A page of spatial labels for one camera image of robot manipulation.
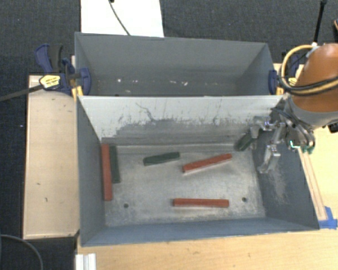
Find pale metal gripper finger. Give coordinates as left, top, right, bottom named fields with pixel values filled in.
left=249, top=116, right=272, bottom=149
left=257, top=145, right=281, bottom=175

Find dark green flat block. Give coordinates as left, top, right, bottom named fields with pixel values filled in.
left=233, top=133, right=257, bottom=152
left=143, top=151, right=181, bottom=167
left=109, top=145, right=121, bottom=184

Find red-brown flat block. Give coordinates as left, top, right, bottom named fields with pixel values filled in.
left=172, top=197, right=230, bottom=209
left=181, top=153, right=233, bottom=177
left=101, top=143, right=114, bottom=202

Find grey metal bin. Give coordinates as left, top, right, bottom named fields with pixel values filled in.
left=74, top=31, right=321, bottom=248

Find pale wood flat board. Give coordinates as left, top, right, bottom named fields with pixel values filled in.
left=22, top=74, right=80, bottom=240

